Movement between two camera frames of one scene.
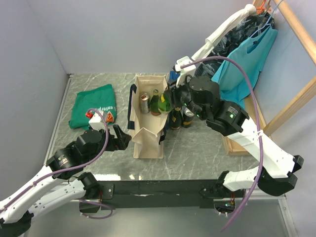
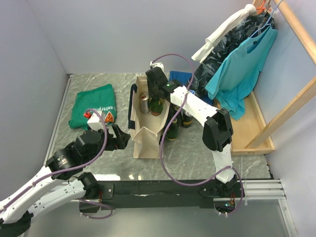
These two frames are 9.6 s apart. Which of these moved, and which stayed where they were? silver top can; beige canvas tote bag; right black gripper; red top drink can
Moved: right black gripper
Stayed: beige canvas tote bag; red top drink can; silver top can
